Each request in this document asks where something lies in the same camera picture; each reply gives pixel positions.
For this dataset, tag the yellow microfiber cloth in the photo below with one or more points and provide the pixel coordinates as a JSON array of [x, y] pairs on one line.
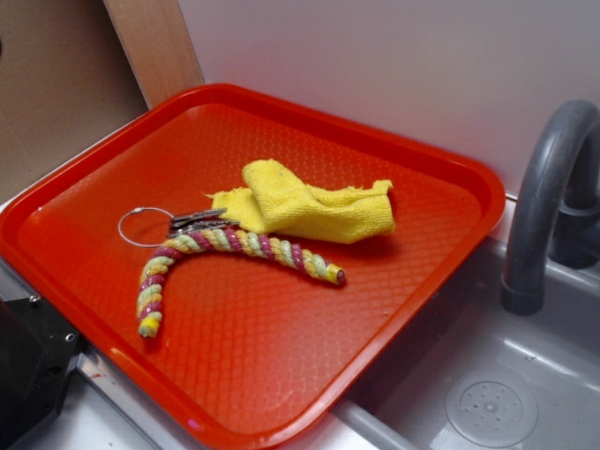
[[276, 200]]

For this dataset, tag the silver keys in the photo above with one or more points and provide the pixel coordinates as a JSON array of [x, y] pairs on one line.
[[178, 224]]

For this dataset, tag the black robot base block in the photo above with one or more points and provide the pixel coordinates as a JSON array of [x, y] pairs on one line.
[[39, 352]]

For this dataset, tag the red plastic tray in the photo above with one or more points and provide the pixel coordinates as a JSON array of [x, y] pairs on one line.
[[250, 353]]

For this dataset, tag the grey plastic sink basin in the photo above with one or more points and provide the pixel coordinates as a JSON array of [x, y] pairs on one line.
[[467, 374]]

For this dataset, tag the wooden board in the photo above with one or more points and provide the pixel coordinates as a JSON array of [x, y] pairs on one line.
[[157, 45]]

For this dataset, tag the grey curved faucet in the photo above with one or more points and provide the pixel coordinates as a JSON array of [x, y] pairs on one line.
[[557, 213]]

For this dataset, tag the multicolour twisted rope toy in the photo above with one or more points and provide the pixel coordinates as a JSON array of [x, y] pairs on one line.
[[228, 240]]

